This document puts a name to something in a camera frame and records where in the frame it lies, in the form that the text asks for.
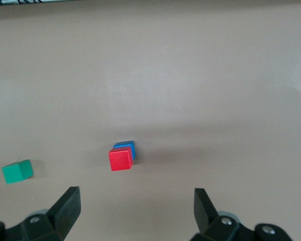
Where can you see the blue wooden block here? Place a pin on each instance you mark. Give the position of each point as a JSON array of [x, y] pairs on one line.
[[124, 143]]

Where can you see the red wooden block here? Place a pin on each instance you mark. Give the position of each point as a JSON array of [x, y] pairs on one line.
[[120, 160]]

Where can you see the green wooden block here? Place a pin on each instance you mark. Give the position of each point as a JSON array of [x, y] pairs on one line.
[[16, 172]]

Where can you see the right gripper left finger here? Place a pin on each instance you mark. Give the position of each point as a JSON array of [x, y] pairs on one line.
[[60, 216]]

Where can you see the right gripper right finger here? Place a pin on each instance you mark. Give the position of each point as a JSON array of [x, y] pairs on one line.
[[215, 226]]

